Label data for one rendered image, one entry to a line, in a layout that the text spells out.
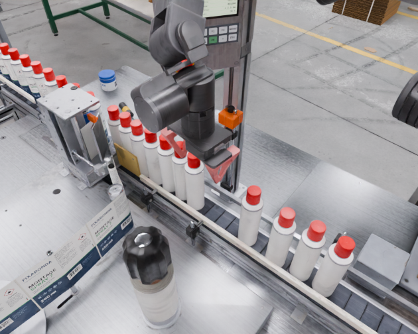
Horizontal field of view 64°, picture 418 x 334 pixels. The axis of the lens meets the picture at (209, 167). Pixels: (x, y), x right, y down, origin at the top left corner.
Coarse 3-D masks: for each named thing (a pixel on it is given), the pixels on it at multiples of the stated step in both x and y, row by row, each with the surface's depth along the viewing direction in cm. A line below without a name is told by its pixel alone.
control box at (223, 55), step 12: (156, 0) 63; (240, 0) 64; (240, 12) 66; (216, 24) 66; (240, 24) 68; (240, 36) 69; (216, 48) 70; (228, 48) 71; (204, 60) 71; (216, 60) 72; (228, 60) 73
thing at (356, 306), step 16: (112, 144) 117; (208, 208) 98; (224, 224) 94; (224, 240) 91; (288, 256) 87; (272, 272) 84; (288, 272) 84; (336, 288) 81; (336, 304) 79; (352, 304) 79; (368, 304) 79; (368, 320) 76; (384, 320) 76
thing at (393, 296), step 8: (208, 184) 94; (216, 184) 94; (224, 192) 92; (232, 200) 91; (240, 200) 90; (264, 216) 86; (272, 224) 85; (296, 240) 82; (352, 272) 76; (360, 272) 75; (360, 280) 75; (368, 280) 74; (376, 288) 73; (384, 288) 73; (392, 296) 72; (400, 296) 72; (400, 304) 71; (408, 304) 70; (416, 312) 70
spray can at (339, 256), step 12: (348, 240) 67; (336, 252) 68; (348, 252) 66; (324, 264) 72; (336, 264) 69; (348, 264) 68; (324, 276) 74; (336, 276) 72; (312, 288) 81; (324, 288) 77
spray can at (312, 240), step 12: (312, 228) 69; (324, 228) 69; (300, 240) 74; (312, 240) 71; (324, 240) 72; (300, 252) 75; (312, 252) 72; (300, 264) 77; (312, 264) 76; (300, 276) 81
